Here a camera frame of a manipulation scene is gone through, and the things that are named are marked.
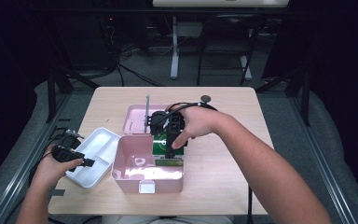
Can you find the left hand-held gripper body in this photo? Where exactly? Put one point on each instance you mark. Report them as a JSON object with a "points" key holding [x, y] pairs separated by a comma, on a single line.
{"points": [[66, 152]]}

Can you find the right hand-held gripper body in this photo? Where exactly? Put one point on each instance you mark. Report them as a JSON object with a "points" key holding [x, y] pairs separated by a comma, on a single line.
{"points": [[160, 121]]}

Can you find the white divided tray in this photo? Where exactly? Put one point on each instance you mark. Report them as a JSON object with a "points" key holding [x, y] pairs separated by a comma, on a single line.
{"points": [[93, 155]]}

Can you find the green packet box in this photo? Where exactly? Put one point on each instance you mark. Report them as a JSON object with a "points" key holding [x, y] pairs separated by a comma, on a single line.
{"points": [[160, 144]]}

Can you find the pink box lid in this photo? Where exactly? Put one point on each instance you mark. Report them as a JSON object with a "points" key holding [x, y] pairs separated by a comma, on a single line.
{"points": [[135, 118]]}

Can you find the pink storage box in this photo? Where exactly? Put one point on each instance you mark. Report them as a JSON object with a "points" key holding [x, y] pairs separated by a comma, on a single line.
{"points": [[136, 174]]}

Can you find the person's left hand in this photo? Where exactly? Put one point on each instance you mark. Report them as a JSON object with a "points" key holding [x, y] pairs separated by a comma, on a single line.
{"points": [[48, 171]]}

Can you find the person's right hand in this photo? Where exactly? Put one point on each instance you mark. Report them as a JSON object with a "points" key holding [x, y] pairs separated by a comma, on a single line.
{"points": [[202, 121]]}

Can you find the round table grommet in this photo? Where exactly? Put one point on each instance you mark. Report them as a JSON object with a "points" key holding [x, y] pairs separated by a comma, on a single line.
{"points": [[205, 99]]}

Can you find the black metal stand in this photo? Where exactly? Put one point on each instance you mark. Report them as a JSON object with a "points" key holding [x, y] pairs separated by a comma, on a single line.
{"points": [[57, 84], [301, 90]]}

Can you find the black chair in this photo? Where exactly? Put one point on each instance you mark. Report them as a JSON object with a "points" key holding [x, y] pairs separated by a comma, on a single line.
{"points": [[227, 34]]}

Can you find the white desk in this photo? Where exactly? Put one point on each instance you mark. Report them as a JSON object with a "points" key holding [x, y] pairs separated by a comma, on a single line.
{"points": [[220, 3]]}

